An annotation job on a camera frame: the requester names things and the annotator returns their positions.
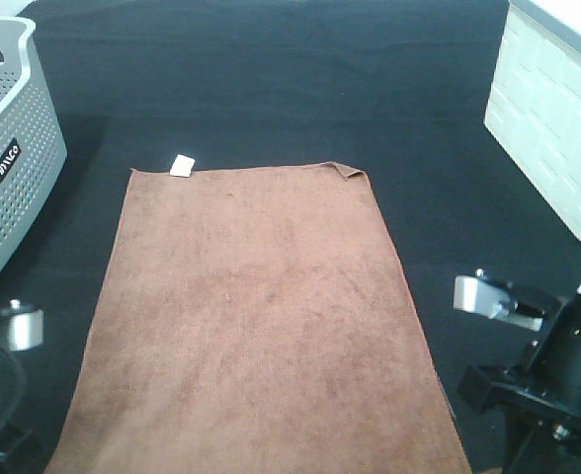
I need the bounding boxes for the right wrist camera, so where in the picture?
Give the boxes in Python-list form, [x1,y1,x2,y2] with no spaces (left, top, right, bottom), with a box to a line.
[453,269,563,332]

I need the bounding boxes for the black table cloth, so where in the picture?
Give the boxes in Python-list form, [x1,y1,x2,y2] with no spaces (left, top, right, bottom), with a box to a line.
[0,1,581,472]

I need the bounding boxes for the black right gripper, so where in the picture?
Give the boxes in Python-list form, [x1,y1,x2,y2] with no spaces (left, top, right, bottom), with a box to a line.
[457,282,581,473]

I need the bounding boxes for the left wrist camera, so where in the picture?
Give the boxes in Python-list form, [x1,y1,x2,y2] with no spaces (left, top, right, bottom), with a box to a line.
[0,299,44,352]

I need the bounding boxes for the white plastic storage bin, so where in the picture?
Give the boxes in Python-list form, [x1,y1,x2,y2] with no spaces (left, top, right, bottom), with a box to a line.
[484,1,581,242]

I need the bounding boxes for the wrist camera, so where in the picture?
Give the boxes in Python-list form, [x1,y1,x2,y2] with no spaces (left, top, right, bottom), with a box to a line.
[453,269,563,332]
[0,299,44,352]

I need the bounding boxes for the grey perforated laundry basket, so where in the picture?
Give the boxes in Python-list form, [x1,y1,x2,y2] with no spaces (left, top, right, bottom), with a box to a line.
[0,17,67,272]

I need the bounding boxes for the brown towel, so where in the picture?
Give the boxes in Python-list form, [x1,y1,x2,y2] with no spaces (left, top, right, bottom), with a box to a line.
[47,162,469,473]

